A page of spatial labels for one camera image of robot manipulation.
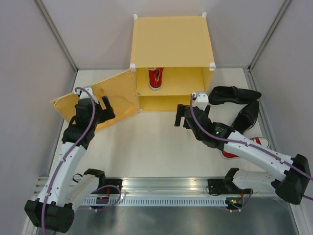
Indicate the yellow plastic shoe cabinet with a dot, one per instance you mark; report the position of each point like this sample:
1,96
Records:
179,44

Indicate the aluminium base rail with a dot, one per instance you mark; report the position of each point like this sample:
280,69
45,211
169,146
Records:
174,185

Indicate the white slotted cable duct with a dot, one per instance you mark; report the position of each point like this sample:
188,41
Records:
157,201

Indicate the black patent loafer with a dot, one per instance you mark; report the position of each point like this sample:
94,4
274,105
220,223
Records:
222,94
247,117

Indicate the right aluminium corner post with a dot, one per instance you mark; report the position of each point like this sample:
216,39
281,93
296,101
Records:
274,25

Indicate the aluminium corner frame post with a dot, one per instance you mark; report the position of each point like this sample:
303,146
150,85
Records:
55,32

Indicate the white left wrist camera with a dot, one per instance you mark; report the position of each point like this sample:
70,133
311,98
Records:
85,92

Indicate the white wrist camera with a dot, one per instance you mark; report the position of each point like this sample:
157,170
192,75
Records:
200,100
85,92

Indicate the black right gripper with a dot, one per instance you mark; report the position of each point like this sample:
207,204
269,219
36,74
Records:
181,108

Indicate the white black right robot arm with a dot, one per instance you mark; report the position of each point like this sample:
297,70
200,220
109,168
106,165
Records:
287,176

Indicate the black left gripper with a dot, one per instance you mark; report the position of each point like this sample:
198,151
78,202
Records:
107,113

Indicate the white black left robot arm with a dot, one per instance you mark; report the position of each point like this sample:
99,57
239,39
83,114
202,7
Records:
56,204

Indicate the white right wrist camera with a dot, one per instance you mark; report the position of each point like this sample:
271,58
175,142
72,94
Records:
200,100

